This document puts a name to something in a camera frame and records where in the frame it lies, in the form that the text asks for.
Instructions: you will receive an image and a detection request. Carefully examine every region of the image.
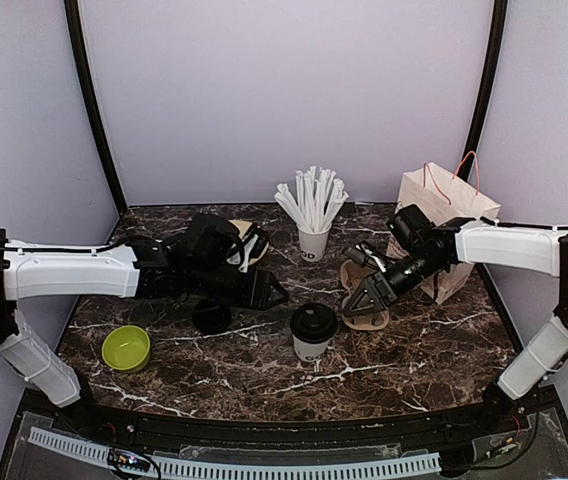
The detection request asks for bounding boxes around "black coffee cup lid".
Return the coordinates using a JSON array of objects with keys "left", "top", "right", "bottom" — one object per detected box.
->
[{"left": 290, "top": 302, "right": 339, "bottom": 344}]

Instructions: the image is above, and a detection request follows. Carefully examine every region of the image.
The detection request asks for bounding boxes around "black left frame post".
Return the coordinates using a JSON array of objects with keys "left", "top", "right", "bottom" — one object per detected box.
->
[{"left": 63, "top": 0, "right": 128, "bottom": 216}]

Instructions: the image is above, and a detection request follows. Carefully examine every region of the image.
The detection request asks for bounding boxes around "paper wrapped straw far right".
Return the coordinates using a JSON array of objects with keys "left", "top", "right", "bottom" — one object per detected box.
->
[{"left": 320, "top": 179, "right": 349, "bottom": 231}]

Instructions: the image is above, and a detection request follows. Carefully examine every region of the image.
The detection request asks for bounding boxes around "green plastic bowl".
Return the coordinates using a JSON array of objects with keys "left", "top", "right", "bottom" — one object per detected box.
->
[{"left": 101, "top": 325, "right": 151, "bottom": 373}]

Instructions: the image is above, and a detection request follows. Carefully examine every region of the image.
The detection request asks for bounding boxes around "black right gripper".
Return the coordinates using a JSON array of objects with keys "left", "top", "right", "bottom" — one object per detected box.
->
[{"left": 343, "top": 249, "right": 445, "bottom": 316}]

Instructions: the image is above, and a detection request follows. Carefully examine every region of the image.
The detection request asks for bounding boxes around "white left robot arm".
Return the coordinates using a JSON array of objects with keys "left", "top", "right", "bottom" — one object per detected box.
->
[{"left": 0, "top": 229, "right": 289, "bottom": 436}]

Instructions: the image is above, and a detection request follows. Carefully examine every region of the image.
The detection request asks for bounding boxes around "cream bear paper bag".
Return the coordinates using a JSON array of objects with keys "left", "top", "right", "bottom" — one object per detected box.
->
[{"left": 396, "top": 151, "right": 501, "bottom": 304}]

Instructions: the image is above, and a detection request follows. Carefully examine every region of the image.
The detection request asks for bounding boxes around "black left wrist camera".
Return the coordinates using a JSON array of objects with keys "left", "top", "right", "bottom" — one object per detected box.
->
[{"left": 162, "top": 213, "right": 242, "bottom": 268}]

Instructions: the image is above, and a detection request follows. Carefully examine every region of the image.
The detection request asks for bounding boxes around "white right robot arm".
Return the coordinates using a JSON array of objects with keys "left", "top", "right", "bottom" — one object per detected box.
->
[{"left": 343, "top": 211, "right": 568, "bottom": 434}]

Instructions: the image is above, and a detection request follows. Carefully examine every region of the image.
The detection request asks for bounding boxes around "white paper straw cup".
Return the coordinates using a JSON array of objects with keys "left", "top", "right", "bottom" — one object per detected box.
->
[{"left": 298, "top": 224, "right": 332, "bottom": 262}]

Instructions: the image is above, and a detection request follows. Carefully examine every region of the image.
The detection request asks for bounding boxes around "brown pulp cup carrier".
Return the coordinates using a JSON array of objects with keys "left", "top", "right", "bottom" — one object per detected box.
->
[{"left": 340, "top": 260, "right": 390, "bottom": 331}]

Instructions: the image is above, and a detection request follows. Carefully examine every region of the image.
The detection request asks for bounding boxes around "white perforated cable rail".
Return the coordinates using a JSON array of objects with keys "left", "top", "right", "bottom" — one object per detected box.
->
[{"left": 27, "top": 427, "right": 442, "bottom": 479}]

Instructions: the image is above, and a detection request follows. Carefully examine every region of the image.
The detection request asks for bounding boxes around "white paper coffee cup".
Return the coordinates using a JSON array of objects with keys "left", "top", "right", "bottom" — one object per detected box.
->
[{"left": 292, "top": 332, "right": 333, "bottom": 362}]

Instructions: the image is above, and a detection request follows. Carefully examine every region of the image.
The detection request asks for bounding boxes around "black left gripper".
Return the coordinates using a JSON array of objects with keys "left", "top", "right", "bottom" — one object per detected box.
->
[{"left": 186, "top": 262, "right": 290, "bottom": 312}]

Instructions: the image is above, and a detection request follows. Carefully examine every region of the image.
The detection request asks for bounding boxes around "black corner frame post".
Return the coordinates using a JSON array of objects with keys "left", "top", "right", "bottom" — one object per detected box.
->
[{"left": 463, "top": 0, "right": 508, "bottom": 156}]

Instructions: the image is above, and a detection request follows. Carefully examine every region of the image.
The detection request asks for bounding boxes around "beige bear plate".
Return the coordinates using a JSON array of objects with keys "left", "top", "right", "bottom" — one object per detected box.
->
[{"left": 227, "top": 219, "right": 269, "bottom": 273}]

